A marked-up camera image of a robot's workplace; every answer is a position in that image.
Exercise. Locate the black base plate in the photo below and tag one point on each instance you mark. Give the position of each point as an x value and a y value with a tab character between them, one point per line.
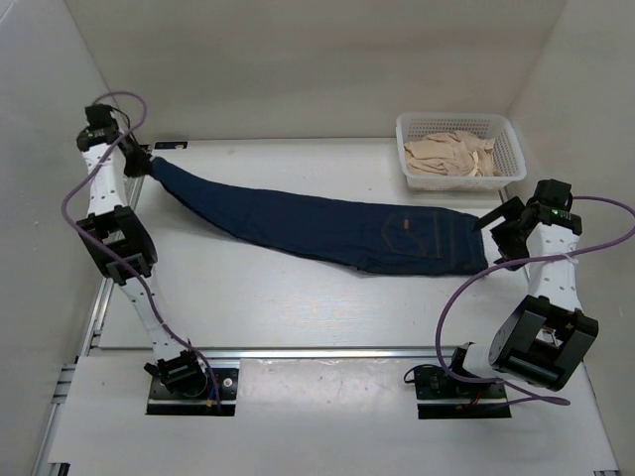
200	403
440	396

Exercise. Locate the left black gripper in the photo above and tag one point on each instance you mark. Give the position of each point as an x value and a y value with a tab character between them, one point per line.
141	167

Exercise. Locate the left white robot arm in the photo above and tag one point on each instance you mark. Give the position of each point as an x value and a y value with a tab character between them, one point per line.
122	248

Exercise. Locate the aluminium front rail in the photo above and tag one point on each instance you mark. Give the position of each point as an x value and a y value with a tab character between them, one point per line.
355	352

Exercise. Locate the dark blue denim trousers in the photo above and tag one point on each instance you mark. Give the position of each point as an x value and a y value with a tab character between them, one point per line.
373	238

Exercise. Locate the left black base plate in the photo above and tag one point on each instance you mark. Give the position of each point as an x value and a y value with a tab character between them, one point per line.
200	403

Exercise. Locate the white plastic basket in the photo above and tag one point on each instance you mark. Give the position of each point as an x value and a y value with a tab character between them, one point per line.
508	157

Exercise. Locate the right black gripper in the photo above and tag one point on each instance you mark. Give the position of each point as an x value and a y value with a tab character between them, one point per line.
508	251

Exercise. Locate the beige trousers in basket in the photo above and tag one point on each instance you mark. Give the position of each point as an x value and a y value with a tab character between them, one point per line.
451	154

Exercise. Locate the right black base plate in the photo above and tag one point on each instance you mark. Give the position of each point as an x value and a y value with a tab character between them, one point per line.
440	396

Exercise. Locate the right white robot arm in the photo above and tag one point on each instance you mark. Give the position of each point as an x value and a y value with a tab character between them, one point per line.
547	335

